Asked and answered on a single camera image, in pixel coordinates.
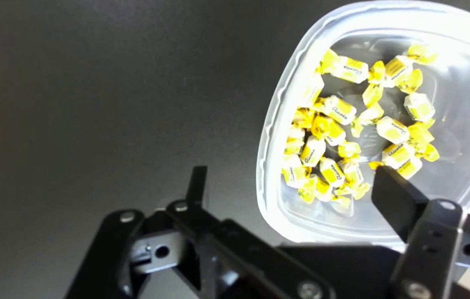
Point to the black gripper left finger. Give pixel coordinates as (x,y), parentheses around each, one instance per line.
(211,260)

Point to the clear plastic bowl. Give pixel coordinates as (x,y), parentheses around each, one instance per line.
(466,110)

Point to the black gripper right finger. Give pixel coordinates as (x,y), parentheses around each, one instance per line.
(421,250)

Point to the yellow wrapped candy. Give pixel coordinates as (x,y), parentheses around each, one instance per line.
(294,175)
(397,157)
(348,150)
(372,93)
(420,54)
(322,190)
(418,107)
(347,69)
(367,117)
(337,108)
(312,152)
(332,172)
(395,69)
(420,135)
(393,130)
(352,170)
(327,128)
(428,153)

